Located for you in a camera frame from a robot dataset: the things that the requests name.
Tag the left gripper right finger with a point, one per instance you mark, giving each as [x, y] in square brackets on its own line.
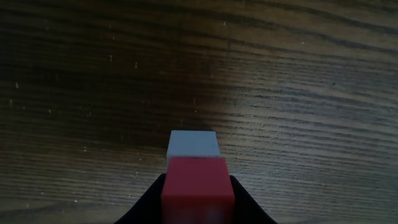
[248, 208]

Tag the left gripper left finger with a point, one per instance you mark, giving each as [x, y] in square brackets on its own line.
[146, 208]

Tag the red cube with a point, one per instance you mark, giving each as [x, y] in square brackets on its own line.
[197, 189]

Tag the white cube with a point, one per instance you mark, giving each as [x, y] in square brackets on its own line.
[192, 143]

